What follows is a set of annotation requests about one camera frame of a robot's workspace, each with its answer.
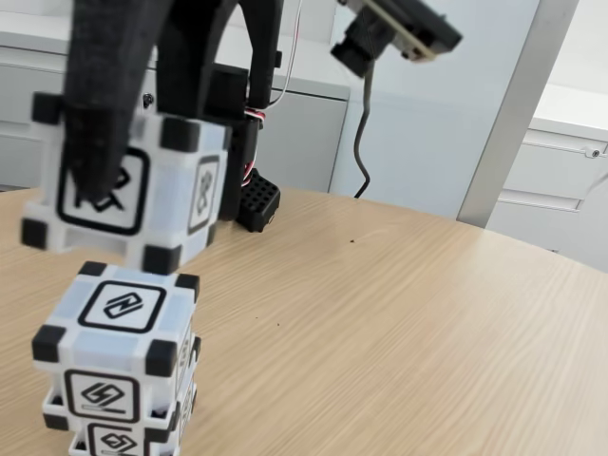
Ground white cube crossed lines symbol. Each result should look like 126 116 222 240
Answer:
19 92 234 276

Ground white cube lightning symbol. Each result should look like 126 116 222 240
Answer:
30 260 201 433

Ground long white cabinet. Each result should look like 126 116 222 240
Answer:
0 28 351 194

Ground white partition panel grey edge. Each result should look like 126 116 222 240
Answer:
327 0 590 234

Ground white cube overlapping squares symbol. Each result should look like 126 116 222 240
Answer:
68 379 199 456

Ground white drawer cabinet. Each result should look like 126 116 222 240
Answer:
486 113 608 275

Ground red white base servo cable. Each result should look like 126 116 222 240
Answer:
242 0 305 189

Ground black camera cable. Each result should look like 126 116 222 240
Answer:
353 70 377 199

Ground black gripper camera on bracket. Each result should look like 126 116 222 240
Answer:
331 0 465 80

